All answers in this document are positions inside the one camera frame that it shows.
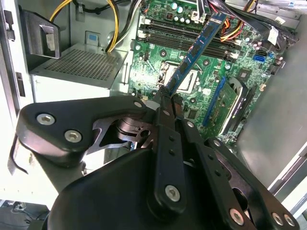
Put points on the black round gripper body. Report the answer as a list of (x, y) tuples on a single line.
[(103, 198)]

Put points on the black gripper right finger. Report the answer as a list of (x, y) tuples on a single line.
[(206, 165)]

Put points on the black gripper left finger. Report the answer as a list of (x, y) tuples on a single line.
[(60, 115)]

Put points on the blue RAM stick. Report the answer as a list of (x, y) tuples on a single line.
[(195, 51)]

